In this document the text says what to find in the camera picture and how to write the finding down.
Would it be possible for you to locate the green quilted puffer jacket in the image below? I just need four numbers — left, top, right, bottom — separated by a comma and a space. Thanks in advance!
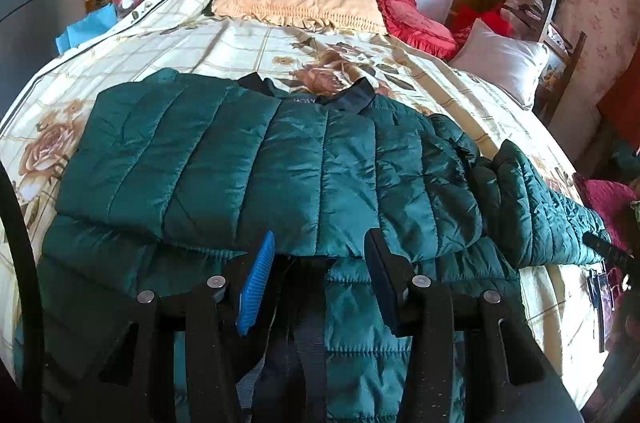
18, 68, 605, 422

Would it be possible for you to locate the magenta blanket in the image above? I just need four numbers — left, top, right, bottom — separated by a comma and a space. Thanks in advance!
573, 174, 639, 254

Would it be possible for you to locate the cream floral checked bedspread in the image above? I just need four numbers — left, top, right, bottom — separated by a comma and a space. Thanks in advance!
1, 0, 604, 405

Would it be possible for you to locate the white pillow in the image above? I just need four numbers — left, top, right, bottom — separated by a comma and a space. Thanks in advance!
449, 19, 549, 111

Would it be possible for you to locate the red ruffled pillow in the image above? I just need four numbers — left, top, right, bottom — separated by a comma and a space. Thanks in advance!
376, 0, 460, 61

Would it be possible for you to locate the blue bag beside bed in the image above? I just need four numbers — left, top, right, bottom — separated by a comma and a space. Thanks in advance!
55, 4, 117, 54

